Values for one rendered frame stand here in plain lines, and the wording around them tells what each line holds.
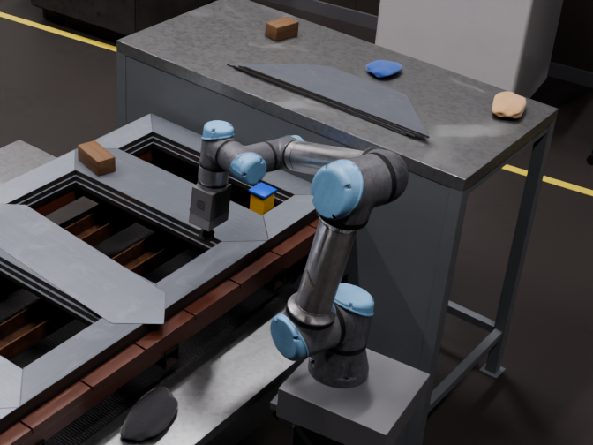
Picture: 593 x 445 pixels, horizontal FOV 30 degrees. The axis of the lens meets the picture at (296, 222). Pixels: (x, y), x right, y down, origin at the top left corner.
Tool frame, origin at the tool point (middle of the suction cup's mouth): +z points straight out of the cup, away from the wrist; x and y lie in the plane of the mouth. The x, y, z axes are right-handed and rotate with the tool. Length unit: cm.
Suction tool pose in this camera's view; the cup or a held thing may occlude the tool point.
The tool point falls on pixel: (206, 237)
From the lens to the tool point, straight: 283.8
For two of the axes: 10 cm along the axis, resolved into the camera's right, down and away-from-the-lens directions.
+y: -5.3, 3.5, -7.7
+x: 8.4, 3.6, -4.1
